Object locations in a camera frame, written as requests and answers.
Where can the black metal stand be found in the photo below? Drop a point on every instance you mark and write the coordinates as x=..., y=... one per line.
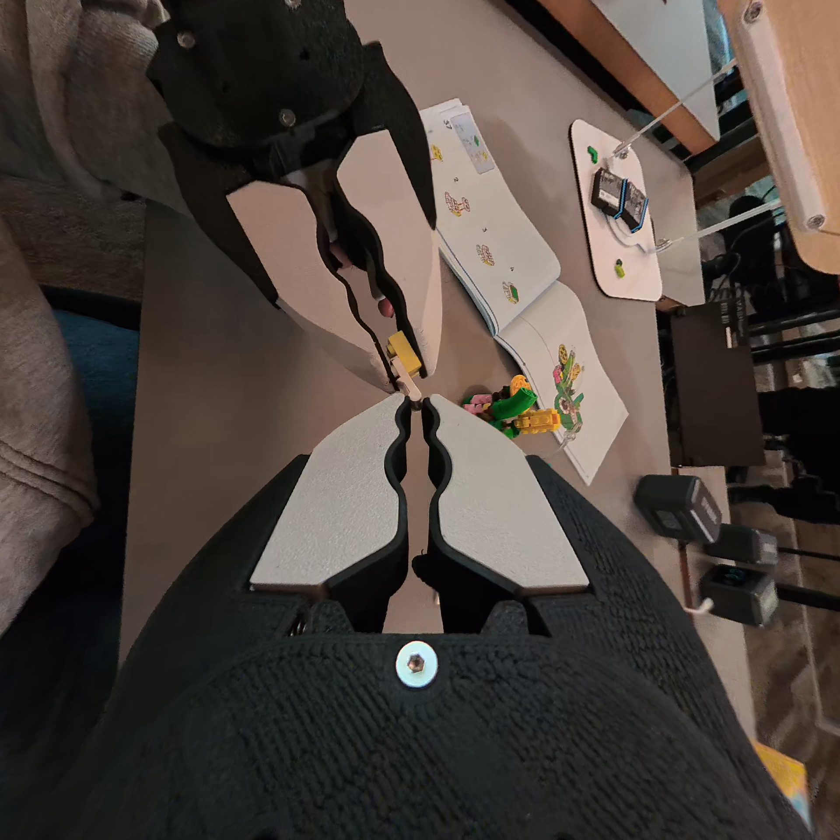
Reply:
x=794, y=341

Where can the lego instruction booklet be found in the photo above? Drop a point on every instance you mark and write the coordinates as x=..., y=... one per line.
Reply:
x=512, y=243

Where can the person's left hand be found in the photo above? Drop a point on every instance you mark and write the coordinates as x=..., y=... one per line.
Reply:
x=386, y=307

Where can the wooden edged desk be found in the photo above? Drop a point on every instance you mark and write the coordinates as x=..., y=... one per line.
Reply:
x=656, y=59

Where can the wooden board white edge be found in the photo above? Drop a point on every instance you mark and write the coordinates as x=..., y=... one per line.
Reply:
x=794, y=118

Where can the small tan lego plate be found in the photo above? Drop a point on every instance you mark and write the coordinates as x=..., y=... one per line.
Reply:
x=408, y=384

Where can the yellow cardboard box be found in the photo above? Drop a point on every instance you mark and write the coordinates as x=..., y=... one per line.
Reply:
x=781, y=781

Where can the grey battery pack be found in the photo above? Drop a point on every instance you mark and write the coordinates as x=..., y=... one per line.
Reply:
x=745, y=544
x=738, y=594
x=676, y=508

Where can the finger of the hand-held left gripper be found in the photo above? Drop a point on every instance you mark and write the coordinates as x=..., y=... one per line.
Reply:
x=295, y=262
x=407, y=249

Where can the lego flower model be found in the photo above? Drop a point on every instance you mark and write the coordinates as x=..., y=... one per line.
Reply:
x=518, y=410

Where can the blue jeans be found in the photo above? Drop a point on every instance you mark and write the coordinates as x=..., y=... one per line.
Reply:
x=92, y=354

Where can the black device blue bands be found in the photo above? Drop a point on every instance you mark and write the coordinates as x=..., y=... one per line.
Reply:
x=620, y=197

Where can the white rounded board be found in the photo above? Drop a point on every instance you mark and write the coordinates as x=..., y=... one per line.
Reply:
x=630, y=262

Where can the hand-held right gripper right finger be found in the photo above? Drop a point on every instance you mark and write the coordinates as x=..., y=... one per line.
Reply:
x=505, y=518

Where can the yellow lego brick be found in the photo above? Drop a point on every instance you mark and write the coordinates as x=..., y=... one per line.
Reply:
x=402, y=351

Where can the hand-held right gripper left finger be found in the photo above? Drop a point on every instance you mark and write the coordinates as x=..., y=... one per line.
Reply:
x=334, y=518

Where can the black box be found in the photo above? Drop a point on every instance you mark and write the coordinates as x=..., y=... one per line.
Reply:
x=715, y=394

